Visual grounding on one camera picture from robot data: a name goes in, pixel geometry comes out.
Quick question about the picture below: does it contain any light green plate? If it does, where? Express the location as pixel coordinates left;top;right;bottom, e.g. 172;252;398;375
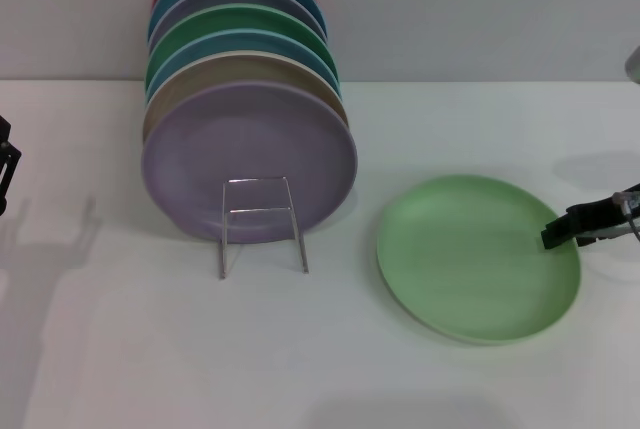
375;173;584;347

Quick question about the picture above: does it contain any lilac plate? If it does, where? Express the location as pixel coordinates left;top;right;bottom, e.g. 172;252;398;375
140;79;359;245

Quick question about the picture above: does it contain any beige plate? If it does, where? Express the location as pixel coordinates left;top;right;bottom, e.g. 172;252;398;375
141;50;350;145

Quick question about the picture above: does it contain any light blue plate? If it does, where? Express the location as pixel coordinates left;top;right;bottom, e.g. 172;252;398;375
144;28;344;100

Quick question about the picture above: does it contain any dark green plate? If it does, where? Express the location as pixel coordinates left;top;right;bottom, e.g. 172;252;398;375
145;2;340;85

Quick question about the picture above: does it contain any grey rounded object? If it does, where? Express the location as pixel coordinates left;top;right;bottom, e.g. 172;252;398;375
626;43;640;85

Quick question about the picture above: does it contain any thin white gripper cable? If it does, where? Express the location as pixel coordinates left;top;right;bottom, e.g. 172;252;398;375
613;190;640;243

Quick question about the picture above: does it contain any metal wire plate rack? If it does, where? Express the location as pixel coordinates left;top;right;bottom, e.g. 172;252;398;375
217;176;310;280

